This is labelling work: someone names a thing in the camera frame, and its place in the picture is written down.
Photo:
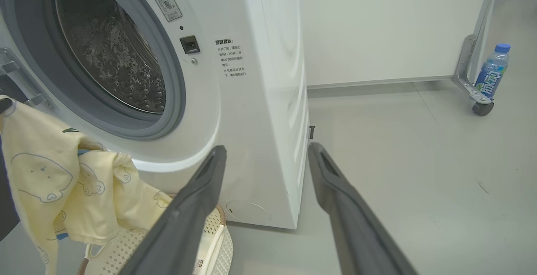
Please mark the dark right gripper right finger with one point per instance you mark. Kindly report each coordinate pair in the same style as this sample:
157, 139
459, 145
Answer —
356, 233

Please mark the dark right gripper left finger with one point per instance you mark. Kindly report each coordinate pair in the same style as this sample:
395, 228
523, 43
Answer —
184, 216

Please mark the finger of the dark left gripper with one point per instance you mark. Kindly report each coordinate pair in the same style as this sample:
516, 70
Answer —
5, 105

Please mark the cream garment with blue patch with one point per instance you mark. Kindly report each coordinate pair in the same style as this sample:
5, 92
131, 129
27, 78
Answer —
46, 174

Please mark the dark round glass washer door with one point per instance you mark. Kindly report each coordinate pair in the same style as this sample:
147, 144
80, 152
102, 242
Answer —
7, 199

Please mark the silver metal door hinge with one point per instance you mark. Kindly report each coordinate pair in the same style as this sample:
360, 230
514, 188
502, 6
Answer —
16, 73

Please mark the white front-load washing machine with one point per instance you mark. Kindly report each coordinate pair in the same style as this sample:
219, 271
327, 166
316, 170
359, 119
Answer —
251, 141

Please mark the stainless steel washing machine drum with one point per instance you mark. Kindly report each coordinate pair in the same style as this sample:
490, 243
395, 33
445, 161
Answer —
109, 57

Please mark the round white filter cap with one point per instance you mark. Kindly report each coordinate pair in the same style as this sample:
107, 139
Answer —
247, 211

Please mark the cream perforated laundry basket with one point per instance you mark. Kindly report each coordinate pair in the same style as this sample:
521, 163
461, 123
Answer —
126, 254

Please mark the metal foot with black caster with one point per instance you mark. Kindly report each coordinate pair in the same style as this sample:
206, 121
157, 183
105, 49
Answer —
463, 69

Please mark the white partition panel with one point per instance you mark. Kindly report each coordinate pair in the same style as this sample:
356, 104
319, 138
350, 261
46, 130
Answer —
377, 27

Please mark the blue labelled drink bottle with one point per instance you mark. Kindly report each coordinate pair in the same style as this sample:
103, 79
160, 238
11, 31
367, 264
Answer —
491, 73

